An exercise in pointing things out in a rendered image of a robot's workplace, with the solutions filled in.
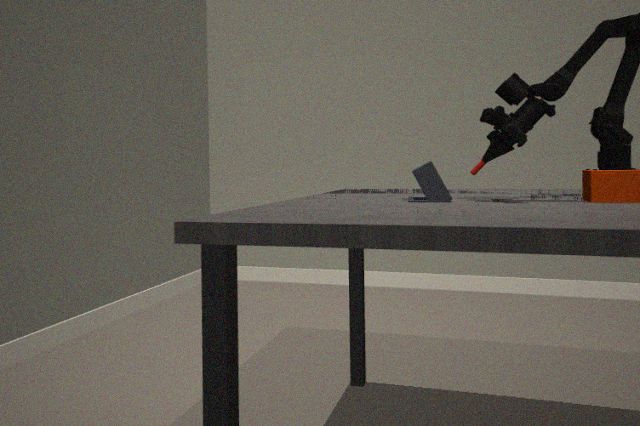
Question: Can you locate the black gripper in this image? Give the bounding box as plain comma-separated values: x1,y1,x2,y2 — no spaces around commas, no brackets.
482,111,534,163

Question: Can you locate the grey sloped panel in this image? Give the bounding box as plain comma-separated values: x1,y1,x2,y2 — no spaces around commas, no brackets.
409,162,453,202

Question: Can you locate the red cylindrical peg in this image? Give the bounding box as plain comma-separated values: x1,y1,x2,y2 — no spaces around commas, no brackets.
471,160,486,175

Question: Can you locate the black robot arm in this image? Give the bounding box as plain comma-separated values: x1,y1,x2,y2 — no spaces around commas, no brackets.
480,13,640,170

